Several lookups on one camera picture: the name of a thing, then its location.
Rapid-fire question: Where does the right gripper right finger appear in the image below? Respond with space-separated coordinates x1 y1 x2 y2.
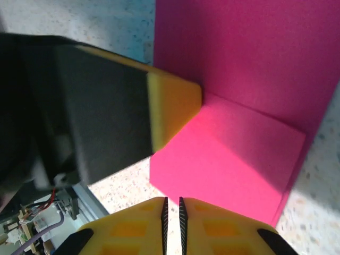
179 196 298 255

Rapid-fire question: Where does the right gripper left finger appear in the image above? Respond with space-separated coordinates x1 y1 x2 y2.
54 196 169 255

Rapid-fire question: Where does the wide aluminium mounting rail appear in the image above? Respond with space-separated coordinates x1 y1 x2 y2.
71 182 110 222

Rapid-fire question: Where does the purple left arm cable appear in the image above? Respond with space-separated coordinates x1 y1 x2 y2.
10 211 66 255

